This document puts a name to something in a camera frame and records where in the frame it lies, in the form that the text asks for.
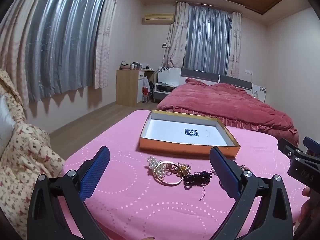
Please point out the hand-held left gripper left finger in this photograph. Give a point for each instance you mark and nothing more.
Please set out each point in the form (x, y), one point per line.
(93, 172)

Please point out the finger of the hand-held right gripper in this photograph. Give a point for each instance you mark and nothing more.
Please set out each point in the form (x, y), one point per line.
(312, 145)
(287, 146)

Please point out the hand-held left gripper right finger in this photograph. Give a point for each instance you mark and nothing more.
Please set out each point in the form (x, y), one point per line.
(226, 172)

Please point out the yellow bead ornament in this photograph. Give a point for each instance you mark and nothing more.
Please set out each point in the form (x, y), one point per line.
(183, 168)

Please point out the gold bangle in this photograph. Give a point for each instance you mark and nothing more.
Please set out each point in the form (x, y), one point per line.
(172, 184)

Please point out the pearl cluster ornament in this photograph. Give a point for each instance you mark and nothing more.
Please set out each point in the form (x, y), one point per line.
(151, 165)

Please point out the gold-edged shallow box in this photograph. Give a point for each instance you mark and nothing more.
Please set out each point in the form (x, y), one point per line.
(175, 130)

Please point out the pink bead jewelry piece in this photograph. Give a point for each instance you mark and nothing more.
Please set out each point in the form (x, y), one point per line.
(242, 167)

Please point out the person's right hand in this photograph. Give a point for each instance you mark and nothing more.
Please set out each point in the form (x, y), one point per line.
(306, 193)

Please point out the pink dotted tablecloth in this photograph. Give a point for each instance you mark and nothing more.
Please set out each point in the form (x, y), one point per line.
(140, 205)

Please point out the clear plastic bottle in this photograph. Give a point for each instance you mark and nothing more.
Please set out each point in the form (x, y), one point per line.
(256, 94)

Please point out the floral quilt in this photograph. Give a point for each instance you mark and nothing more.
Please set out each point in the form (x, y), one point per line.
(25, 160)

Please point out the red duvet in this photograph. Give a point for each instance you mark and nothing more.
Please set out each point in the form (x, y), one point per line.
(212, 102)

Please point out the wooden cabinet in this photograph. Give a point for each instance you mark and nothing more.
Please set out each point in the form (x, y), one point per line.
(127, 87)

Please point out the red shopping bag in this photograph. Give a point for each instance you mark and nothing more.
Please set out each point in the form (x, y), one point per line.
(145, 96)

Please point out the white pillow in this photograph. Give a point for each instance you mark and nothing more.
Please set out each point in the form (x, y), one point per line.
(5, 125)

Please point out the black bag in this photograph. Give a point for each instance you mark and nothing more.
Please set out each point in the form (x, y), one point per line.
(151, 90)

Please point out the grey and white headboard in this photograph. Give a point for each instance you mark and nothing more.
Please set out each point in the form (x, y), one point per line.
(200, 73)

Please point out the white plastic bag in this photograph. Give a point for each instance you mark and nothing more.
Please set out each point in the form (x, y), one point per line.
(146, 83)

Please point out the white bedside table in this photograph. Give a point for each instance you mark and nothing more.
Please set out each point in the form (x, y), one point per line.
(162, 91)

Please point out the brown handbag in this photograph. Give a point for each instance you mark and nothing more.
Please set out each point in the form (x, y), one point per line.
(124, 66)

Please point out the pink floral curtain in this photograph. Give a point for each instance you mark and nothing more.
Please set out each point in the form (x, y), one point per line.
(235, 45)
(106, 42)
(175, 37)

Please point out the row of small bottles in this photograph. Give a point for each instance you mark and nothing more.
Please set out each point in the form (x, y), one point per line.
(136, 66)

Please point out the wide grey curtain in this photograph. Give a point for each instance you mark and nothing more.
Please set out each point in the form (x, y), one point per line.
(62, 37)

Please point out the beige side curtain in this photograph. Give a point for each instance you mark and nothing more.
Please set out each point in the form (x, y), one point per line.
(15, 47)

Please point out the wall outlet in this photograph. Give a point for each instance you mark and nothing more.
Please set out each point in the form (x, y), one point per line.
(248, 71)

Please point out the wall air conditioner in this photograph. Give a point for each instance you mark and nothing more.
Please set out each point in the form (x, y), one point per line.
(158, 18)

